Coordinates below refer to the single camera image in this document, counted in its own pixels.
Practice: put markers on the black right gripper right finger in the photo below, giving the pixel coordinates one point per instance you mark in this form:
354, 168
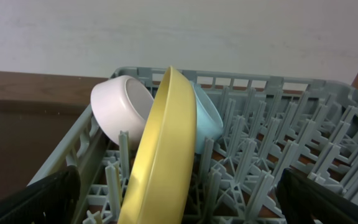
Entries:
304, 201

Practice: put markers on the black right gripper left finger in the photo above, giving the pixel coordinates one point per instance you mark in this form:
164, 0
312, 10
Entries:
52, 199

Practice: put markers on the yellow plate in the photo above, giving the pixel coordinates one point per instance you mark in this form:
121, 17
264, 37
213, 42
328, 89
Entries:
160, 178

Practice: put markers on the blue bowl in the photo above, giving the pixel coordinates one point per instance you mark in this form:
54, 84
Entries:
209, 121

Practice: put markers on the pink bowl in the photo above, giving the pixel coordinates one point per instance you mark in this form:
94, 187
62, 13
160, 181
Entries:
121, 104

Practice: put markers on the grey dishwasher rack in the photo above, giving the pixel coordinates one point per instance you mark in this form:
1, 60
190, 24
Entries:
270, 124

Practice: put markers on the brown serving tray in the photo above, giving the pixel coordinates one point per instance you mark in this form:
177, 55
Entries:
29, 132

